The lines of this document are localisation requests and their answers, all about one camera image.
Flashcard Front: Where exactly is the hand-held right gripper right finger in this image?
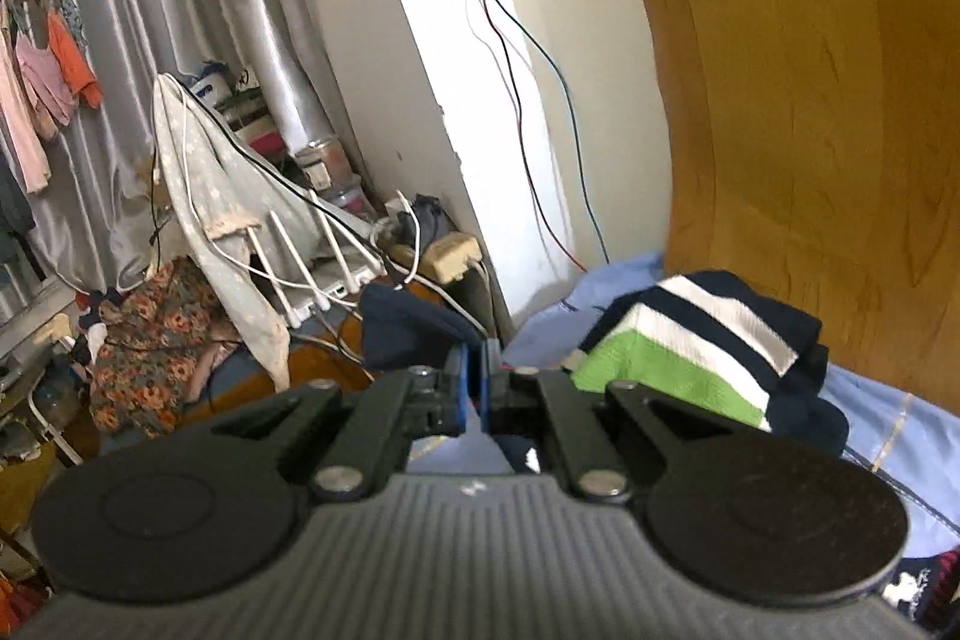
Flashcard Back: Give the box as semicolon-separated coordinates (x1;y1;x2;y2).
478;338;747;504

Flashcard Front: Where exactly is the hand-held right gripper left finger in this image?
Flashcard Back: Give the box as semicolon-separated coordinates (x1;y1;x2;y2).
210;340;475;506

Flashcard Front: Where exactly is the plain navy cloth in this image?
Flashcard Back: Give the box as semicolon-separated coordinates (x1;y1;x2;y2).
358;284;492;375

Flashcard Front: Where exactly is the green striped navy garment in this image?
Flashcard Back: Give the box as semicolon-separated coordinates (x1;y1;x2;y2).
566;269;852;457

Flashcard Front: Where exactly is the navy patterned sweater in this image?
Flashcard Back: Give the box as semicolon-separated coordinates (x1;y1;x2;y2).
885;550;960;635

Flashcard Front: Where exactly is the beige power adapter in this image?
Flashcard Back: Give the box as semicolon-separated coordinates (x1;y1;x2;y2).
416;233;485;285

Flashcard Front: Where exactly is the white router with antennas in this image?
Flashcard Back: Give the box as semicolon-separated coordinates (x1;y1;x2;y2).
244;190;391;330

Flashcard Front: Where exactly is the metal can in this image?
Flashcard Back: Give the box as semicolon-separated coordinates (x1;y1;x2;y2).
295;137;351;189

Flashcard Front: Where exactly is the floral orange cloth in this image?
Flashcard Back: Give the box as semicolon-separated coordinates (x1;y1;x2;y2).
90;257;233;438

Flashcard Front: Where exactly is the cream dotted cloth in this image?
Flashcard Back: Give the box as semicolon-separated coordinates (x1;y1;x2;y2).
152;74;391;390

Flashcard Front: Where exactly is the blue and white container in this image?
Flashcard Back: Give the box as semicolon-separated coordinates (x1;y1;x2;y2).
189;59;242;106

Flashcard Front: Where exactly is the blue checked bedsheet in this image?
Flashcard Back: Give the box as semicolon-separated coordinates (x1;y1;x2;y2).
409;250;960;573

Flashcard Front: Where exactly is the wooden laminate board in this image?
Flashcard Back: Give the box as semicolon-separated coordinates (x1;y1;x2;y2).
596;0;960;420

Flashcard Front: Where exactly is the dark hanging garment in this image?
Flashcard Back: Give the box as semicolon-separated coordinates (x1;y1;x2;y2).
0;152;36;266

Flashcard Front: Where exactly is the orange hanging garment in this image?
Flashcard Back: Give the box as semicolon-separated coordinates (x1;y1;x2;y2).
46;6;106;109

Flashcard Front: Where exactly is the short pink hanging top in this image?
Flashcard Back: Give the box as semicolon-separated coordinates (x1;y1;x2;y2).
15;29;77;142

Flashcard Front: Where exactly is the long pink hanging garment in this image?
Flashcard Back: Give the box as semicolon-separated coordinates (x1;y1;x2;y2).
0;2;51;195

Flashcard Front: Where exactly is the thin teal wall cable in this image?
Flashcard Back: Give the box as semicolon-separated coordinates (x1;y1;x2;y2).
409;0;610;265

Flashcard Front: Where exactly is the thin black wall cable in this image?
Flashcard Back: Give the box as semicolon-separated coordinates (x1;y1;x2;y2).
394;0;571;251

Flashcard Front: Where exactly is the white metal frame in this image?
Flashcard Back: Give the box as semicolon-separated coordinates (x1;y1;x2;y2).
26;385;85;467

